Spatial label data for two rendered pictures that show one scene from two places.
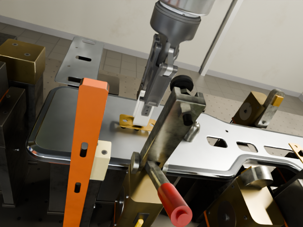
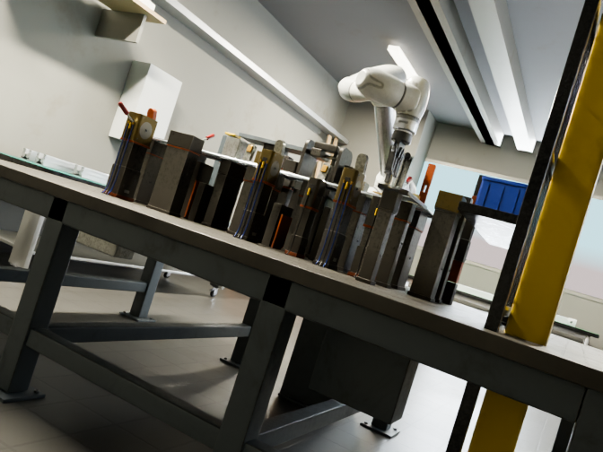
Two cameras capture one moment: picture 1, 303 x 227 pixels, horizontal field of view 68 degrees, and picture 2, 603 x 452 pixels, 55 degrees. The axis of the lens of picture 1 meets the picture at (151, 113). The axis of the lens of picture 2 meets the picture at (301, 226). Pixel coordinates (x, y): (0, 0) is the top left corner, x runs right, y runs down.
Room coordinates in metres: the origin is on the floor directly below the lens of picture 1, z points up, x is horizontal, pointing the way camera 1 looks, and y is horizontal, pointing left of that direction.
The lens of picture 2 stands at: (2.11, 1.31, 0.77)
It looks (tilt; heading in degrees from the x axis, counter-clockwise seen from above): 1 degrees up; 223
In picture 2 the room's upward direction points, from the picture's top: 18 degrees clockwise
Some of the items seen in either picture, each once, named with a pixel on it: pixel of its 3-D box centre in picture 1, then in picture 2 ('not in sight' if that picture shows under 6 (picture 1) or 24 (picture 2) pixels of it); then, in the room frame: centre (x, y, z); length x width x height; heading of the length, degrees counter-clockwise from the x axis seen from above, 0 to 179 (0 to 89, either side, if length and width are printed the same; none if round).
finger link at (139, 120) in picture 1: (144, 112); not in sight; (0.36, 0.01, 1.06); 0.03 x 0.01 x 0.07; 108
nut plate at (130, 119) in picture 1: (139, 121); not in sight; (0.37, 0.02, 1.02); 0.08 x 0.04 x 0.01; 108
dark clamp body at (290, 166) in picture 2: not in sight; (284, 204); (0.32, -0.52, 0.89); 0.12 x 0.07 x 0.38; 18
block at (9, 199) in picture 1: (12, 152); not in sight; (0.30, 0.27, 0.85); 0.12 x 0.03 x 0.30; 18
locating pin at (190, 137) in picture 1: (191, 132); not in sight; (0.41, -0.10, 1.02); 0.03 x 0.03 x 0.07
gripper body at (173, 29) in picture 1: (169, 36); (399, 143); (0.37, 0.02, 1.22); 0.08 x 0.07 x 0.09; 18
